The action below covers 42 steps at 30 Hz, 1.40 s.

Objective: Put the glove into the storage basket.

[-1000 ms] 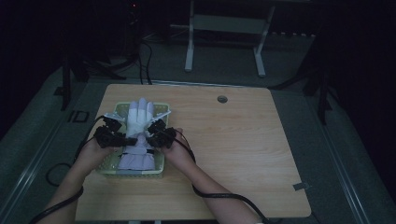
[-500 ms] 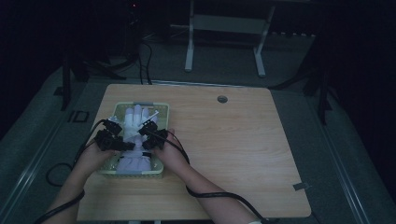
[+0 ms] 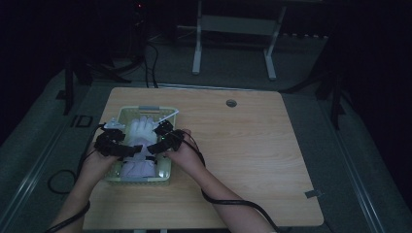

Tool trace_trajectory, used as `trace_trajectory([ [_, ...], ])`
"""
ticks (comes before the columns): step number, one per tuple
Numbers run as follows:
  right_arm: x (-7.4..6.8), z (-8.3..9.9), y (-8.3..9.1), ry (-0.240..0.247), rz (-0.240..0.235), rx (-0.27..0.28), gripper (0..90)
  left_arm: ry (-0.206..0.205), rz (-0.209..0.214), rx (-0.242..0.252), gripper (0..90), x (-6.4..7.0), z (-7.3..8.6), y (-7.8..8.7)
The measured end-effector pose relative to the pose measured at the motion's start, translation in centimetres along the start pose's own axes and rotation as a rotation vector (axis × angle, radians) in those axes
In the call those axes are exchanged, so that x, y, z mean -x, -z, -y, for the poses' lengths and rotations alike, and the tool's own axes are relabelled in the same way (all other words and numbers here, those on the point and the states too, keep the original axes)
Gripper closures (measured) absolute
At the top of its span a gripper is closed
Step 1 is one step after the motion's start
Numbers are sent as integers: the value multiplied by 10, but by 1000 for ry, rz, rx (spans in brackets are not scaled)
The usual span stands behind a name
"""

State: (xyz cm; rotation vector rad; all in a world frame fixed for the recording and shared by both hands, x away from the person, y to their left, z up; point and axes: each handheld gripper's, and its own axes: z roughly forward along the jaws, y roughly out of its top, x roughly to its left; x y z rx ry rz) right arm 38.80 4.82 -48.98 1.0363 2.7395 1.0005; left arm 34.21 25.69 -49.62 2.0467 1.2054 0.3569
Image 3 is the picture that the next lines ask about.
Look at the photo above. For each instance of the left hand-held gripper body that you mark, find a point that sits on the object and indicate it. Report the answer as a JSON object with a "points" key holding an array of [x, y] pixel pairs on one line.
{"points": [[110, 144]]}

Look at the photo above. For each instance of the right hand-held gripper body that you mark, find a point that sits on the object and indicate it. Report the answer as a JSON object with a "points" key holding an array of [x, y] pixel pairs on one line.
{"points": [[170, 137]]}

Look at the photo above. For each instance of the lilac glove with white fingers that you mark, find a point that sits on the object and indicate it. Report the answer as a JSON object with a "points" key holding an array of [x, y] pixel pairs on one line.
{"points": [[142, 131]]}

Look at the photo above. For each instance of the pale green plastic basket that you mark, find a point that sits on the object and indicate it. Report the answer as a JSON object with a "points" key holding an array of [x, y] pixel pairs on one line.
{"points": [[168, 170]]}

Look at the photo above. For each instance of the person's right hand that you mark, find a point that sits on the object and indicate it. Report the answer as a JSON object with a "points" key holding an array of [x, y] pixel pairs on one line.
{"points": [[188, 157]]}

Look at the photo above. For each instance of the person's left hand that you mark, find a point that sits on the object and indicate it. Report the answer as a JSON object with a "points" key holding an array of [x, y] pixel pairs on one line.
{"points": [[95, 166]]}

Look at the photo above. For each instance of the round grey table grommet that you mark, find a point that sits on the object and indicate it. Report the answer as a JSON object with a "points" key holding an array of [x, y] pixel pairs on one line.
{"points": [[231, 103]]}

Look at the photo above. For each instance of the black tripod stand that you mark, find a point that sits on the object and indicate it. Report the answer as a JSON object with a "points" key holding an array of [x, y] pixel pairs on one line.
{"points": [[336, 103], [68, 87]]}

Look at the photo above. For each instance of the white metal stand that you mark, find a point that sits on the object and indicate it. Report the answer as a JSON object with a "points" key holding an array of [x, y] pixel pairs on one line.
{"points": [[234, 25]]}

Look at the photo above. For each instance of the black rectangular floor frame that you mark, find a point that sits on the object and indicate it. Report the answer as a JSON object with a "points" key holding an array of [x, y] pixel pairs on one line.
{"points": [[74, 120]]}

